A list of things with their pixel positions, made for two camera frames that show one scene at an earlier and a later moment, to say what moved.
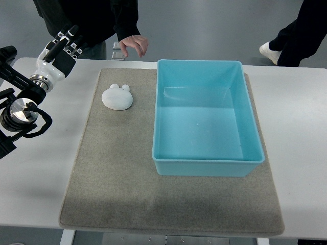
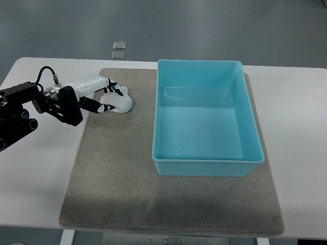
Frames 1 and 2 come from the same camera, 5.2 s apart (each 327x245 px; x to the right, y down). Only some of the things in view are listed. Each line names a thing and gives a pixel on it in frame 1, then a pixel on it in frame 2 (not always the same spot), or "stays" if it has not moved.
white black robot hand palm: x=57 y=63 to x=90 y=83
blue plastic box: x=204 y=124 stays
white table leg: x=67 y=237 stays
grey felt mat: x=113 y=186 stays
